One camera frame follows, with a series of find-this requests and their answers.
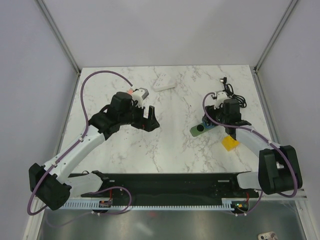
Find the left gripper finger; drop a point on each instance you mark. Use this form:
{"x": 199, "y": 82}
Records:
{"x": 151, "y": 113}
{"x": 150, "y": 126}

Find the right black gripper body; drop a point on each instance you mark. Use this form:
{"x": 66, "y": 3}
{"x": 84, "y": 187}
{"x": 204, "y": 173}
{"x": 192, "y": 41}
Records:
{"x": 217, "y": 114}

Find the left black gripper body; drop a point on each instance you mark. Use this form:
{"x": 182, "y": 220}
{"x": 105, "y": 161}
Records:
{"x": 138, "y": 120}

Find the blue cube socket adapter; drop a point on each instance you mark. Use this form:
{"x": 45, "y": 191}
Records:
{"x": 207, "y": 123}

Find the green power strip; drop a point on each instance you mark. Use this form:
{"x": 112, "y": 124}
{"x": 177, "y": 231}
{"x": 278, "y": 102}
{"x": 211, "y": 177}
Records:
{"x": 199, "y": 129}

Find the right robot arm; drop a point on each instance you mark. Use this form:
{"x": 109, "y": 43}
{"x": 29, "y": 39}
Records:
{"x": 278, "y": 168}

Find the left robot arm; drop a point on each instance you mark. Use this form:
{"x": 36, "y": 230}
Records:
{"x": 50, "y": 182}

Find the yellow cube socket adapter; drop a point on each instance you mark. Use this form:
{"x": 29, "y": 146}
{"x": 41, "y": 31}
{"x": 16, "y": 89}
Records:
{"x": 229, "y": 143}

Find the white triangular power strip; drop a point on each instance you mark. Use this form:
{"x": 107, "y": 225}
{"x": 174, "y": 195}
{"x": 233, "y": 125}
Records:
{"x": 164, "y": 82}

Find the smartphone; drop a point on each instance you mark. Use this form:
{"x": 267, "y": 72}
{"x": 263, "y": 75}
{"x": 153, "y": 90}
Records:
{"x": 271, "y": 235}

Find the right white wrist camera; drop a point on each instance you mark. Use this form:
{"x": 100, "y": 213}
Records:
{"x": 218, "y": 98}

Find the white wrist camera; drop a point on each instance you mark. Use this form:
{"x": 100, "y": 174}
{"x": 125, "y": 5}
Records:
{"x": 218, "y": 98}
{"x": 139, "y": 95}

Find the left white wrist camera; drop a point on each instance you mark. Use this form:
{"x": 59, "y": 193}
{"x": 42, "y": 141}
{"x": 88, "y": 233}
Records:
{"x": 139, "y": 95}

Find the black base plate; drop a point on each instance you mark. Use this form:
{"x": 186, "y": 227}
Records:
{"x": 170, "y": 188}

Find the white slotted cable duct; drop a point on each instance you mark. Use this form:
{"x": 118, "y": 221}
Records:
{"x": 99, "y": 204}

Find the right aluminium frame post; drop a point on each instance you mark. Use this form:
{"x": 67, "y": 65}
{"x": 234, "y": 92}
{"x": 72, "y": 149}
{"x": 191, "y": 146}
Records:
{"x": 275, "y": 35}

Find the aluminium frame post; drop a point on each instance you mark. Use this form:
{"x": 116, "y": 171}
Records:
{"x": 275, "y": 35}
{"x": 58, "y": 35}

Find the left aluminium frame post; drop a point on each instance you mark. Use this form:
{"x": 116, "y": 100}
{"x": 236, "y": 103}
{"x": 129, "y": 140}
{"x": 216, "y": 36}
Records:
{"x": 58, "y": 35}

